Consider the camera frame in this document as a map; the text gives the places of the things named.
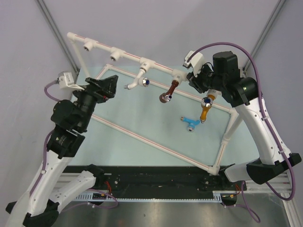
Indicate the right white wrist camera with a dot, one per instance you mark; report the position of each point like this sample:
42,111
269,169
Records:
196,62

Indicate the blue water faucet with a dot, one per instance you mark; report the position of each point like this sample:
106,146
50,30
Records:
191,124

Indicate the amber yellow water faucet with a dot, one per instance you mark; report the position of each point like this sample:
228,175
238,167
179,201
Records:
206,104

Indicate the aluminium extrusion rail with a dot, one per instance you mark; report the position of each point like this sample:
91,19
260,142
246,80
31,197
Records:
282,184

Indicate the dark red water faucet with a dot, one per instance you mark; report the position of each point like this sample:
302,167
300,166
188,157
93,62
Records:
167,96

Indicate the light green table mat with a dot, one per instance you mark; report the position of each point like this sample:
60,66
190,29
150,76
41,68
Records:
140,111

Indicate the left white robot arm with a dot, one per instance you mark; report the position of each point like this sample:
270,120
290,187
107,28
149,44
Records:
41,204

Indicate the white PVC pipe frame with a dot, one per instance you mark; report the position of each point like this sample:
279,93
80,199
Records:
180,76

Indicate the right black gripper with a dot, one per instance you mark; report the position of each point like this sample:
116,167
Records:
194,82

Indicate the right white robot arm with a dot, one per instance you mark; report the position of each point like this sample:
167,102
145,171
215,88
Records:
242,94

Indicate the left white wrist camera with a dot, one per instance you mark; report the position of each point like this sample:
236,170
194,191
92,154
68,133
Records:
66,81

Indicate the white water faucet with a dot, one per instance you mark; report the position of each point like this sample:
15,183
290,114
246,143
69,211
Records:
139,80

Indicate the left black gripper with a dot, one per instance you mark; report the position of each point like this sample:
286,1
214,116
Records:
102,89

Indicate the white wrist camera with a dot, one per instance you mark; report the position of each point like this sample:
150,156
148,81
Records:
66,81
196,62

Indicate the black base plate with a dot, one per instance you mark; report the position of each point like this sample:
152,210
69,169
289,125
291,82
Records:
166,182

